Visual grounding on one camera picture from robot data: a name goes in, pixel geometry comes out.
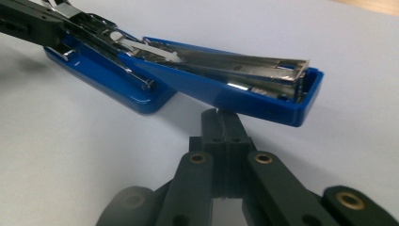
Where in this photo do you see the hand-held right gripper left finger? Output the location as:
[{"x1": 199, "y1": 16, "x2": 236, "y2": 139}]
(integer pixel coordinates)
[{"x1": 188, "y1": 107, "x2": 228, "y2": 200}]

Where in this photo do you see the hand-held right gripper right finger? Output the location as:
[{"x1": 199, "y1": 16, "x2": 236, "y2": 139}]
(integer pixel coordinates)
[{"x1": 223, "y1": 109, "x2": 257, "y2": 200}]

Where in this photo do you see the white table sheet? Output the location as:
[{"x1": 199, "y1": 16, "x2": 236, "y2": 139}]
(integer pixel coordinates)
[{"x1": 0, "y1": 0, "x2": 399, "y2": 226}]

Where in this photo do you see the blue stapler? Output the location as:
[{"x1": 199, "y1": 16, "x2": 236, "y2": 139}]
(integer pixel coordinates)
[{"x1": 39, "y1": 0, "x2": 325, "y2": 128}]

